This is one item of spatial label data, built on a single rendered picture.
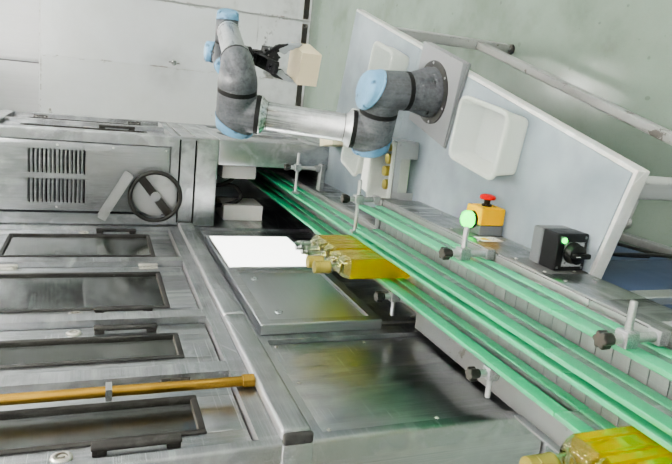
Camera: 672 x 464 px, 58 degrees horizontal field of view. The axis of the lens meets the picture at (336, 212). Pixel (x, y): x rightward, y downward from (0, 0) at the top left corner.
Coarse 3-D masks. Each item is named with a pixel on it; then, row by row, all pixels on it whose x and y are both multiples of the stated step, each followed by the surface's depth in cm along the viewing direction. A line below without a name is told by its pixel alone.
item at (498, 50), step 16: (416, 32) 252; (432, 32) 258; (480, 48) 261; (496, 48) 256; (512, 48) 270; (512, 64) 240; (528, 64) 234; (544, 80) 223; (560, 80) 216; (576, 96) 208; (592, 96) 201; (608, 112) 194; (624, 112) 189; (640, 128) 183; (656, 128) 178; (656, 176) 130; (656, 192) 127
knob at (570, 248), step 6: (570, 246) 124; (576, 246) 124; (582, 246) 124; (564, 252) 125; (570, 252) 124; (576, 252) 124; (582, 252) 124; (564, 258) 125; (570, 258) 124; (576, 258) 122; (582, 258) 123; (588, 258) 123; (576, 264) 124
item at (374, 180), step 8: (392, 144) 194; (392, 152) 193; (376, 160) 209; (384, 160) 210; (392, 160) 194; (368, 168) 210; (376, 168) 210; (392, 168) 194; (368, 176) 210; (376, 176) 211; (384, 176) 211; (392, 176) 195; (368, 184) 211; (376, 184) 211; (368, 192) 211; (376, 192) 212; (384, 192) 213
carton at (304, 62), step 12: (300, 48) 227; (312, 48) 231; (288, 60) 237; (300, 60) 223; (312, 60) 224; (288, 72) 237; (300, 72) 224; (312, 72) 226; (300, 84) 227; (312, 84) 228
